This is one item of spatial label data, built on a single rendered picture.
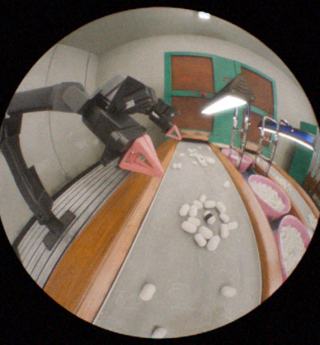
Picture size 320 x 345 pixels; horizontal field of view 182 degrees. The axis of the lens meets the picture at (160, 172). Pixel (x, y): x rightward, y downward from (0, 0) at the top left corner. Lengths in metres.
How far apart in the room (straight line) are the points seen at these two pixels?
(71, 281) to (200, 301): 0.22
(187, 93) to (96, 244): 1.13
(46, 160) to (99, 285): 1.94
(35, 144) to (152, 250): 1.97
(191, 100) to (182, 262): 1.08
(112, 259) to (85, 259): 0.06
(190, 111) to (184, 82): 0.32
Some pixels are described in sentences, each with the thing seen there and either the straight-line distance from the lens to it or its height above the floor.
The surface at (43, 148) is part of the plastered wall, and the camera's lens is 2.01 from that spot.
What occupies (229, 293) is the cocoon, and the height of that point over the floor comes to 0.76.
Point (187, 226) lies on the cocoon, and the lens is 0.23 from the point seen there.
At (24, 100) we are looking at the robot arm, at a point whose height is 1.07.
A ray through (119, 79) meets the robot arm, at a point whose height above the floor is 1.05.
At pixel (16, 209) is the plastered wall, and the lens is 2.12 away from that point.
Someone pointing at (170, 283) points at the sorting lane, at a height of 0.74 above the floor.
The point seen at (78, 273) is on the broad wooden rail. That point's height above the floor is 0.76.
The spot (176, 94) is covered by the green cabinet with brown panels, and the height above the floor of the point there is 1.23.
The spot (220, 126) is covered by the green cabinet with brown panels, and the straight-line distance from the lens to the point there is 1.09.
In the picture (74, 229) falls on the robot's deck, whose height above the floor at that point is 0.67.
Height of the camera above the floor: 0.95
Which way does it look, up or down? 30 degrees down
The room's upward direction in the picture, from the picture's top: straight up
